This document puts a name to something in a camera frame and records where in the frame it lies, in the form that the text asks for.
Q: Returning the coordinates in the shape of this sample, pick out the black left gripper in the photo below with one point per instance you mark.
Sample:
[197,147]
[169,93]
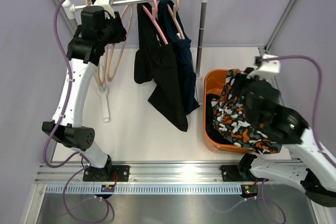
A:
[120,32]

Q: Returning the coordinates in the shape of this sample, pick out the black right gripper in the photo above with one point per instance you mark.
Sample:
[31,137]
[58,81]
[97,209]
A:
[241,78]

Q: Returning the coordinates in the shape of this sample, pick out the orange camouflage shorts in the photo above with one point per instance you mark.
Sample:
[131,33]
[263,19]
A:
[231,122]

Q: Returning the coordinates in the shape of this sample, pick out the pink hanger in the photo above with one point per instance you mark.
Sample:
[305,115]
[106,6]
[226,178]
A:
[152,15]

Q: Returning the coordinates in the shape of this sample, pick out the black shorts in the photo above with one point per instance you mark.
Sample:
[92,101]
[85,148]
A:
[156,61]
[212,133]

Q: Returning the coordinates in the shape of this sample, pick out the navy blue shorts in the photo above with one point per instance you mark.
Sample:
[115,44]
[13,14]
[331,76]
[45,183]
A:
[182,49]

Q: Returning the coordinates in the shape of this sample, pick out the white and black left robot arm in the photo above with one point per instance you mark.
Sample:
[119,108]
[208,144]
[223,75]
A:
[98,29]

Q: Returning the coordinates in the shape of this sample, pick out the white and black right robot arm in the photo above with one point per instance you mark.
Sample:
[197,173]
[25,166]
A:
[288,128]

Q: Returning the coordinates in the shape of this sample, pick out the orange plastic basket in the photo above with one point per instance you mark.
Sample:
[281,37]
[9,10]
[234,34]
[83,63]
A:
[213,84]

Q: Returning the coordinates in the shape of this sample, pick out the silver clothes rack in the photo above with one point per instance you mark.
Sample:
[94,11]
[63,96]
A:
[70,10]

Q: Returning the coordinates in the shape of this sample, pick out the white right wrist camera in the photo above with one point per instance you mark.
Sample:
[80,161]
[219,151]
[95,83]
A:
[268,66]

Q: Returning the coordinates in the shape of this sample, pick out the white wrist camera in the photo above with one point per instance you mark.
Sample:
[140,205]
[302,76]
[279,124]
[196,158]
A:
[268,66]
[106,4]

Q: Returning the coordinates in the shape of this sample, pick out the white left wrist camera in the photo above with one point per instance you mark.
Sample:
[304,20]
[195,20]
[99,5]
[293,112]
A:
[106,4]

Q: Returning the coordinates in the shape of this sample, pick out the white slotted cable duct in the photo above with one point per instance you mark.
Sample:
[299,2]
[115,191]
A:
[172,189]

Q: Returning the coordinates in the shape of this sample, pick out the aluminium mounting rail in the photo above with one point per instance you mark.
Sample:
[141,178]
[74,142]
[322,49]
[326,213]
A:
[194,173]

